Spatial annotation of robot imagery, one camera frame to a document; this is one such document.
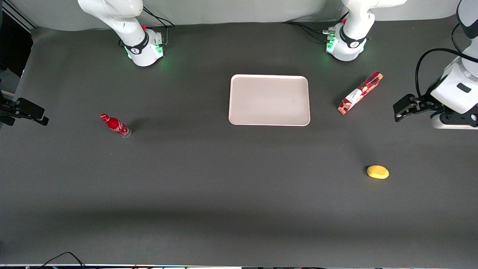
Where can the beige rectangular plastic tray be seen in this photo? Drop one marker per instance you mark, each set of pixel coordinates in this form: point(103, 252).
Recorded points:
point(261, 101)

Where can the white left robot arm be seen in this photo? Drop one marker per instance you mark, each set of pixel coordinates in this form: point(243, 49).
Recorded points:
point(354, 22)

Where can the white backdrop cloth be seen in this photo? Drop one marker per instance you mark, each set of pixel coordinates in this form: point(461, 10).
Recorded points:
point(231, 11)

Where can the aluminium frame rail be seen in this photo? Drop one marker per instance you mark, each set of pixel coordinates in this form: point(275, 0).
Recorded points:
point(18, 13)

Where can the red cookie box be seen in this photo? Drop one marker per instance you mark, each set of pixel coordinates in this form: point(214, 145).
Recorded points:
point(360, 92)

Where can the yellow lemon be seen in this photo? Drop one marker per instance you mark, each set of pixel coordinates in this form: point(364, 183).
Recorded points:
point(378, 172)

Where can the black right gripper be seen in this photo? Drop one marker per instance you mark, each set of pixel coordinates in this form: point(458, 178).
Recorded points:
point(8, 108)

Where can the red cola bottle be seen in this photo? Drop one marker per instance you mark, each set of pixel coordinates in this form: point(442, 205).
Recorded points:
point(115, 125)

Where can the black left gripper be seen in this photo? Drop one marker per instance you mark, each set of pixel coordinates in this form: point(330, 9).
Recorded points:
point(425, 104)

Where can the dark grey table mat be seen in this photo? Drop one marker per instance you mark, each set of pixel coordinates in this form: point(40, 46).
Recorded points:
point(239, 194)

